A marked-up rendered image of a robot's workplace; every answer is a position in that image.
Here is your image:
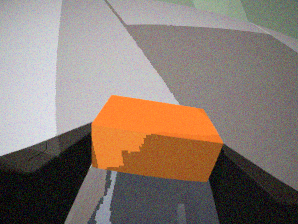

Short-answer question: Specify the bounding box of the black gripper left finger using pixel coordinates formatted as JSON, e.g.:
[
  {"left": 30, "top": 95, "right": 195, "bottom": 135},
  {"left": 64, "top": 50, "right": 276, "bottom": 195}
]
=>
[{"left": 0, "top": 121, "right": 93, "bottom": 224}]

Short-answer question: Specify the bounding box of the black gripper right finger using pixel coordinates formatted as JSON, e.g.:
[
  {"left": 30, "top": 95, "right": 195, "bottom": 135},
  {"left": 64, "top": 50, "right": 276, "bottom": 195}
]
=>
[{"left": 209, "top": 144, "right": 298, "bottom": 224}]

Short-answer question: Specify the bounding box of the orange block with dark square face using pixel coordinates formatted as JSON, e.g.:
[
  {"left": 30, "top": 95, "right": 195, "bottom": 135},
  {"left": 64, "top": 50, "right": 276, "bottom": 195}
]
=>
[{"left": 90, "top": 95, "right": 223, "bottom": 183}]

